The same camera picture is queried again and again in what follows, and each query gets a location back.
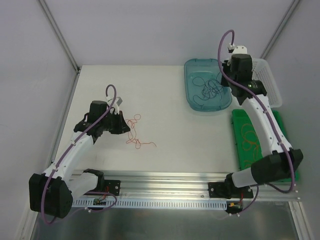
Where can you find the teal transparent plastic bin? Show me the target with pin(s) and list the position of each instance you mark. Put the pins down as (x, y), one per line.
(203, 89)

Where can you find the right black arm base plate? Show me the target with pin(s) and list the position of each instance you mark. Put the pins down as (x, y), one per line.
(222, 190)

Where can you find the left aluminium frame post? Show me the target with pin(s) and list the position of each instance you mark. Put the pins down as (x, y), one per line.
(57, 32)

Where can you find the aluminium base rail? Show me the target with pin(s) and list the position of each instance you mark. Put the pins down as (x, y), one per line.
(155, 185)

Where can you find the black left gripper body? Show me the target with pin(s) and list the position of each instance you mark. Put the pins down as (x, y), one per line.
(119, 122)

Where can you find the white perforated plastic basket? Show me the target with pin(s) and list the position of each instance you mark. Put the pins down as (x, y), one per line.
(261, 71)

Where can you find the aluminium frame post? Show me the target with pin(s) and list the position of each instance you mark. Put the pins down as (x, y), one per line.
(280, 28)
(57, 32)

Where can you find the right aluminium frame post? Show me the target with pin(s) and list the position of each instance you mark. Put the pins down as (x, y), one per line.
(280, 28)

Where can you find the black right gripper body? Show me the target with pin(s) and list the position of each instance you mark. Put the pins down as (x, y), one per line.
(225, 80)

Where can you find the white slotted cable duct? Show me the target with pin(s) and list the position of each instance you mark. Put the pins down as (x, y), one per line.
(133, 203)

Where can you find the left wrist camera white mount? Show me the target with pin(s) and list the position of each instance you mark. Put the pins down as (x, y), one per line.
(116, 105)

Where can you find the green plastic tray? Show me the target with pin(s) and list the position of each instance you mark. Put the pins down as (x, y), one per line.
(241, 140)

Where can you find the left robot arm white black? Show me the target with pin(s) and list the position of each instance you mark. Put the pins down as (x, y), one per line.
(53, 192)

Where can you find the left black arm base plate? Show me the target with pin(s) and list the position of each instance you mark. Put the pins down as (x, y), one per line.
(109, 186)

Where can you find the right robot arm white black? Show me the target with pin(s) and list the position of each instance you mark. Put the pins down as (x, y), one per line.
(252, 96)

